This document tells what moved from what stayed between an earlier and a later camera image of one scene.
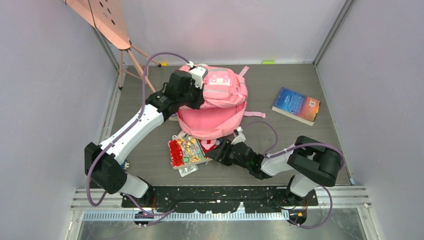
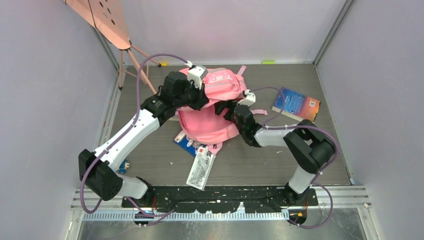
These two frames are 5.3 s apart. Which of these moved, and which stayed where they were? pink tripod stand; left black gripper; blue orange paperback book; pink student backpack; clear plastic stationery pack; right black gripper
Moved: right black gripper; clear plastic stationery pack
Stayed: pink tripod stand; blue orange paperback book; left black gripper; pink student backpack
